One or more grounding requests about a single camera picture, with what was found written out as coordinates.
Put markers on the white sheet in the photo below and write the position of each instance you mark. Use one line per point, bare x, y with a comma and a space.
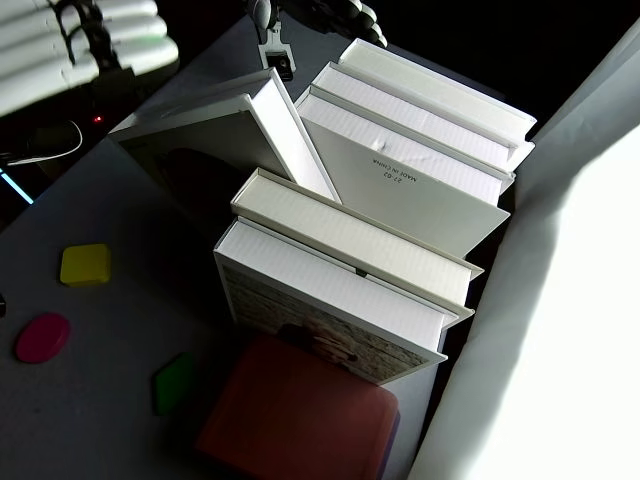
560, 300

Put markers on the white book with photo cover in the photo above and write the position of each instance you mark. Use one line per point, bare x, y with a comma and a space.
325, 295

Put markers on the yellow square block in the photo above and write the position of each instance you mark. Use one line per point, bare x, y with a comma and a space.
85, 265

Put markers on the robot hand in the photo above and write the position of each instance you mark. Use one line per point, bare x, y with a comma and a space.
345, 15
40, 55

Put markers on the grey table cloth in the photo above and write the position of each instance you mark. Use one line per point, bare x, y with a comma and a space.
125, 260

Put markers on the white hardcover book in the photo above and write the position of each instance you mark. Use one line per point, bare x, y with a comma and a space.
425, 85
350, 235
400, 111

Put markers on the green block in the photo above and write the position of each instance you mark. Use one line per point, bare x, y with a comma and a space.
172, 385

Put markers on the magenta oval block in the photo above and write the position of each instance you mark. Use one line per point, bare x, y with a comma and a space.
42, 339

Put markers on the cyan lit strip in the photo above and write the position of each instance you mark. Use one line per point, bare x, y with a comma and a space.
12, 186

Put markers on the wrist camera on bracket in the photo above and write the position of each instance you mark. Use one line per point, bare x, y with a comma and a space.
280, 52

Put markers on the white Fashionindia book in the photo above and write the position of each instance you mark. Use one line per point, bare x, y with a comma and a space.
210, 130

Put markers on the white book Made in China print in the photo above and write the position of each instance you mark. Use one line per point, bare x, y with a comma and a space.
400, 200

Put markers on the red hardcover book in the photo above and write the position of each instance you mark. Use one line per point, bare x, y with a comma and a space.
300, 415

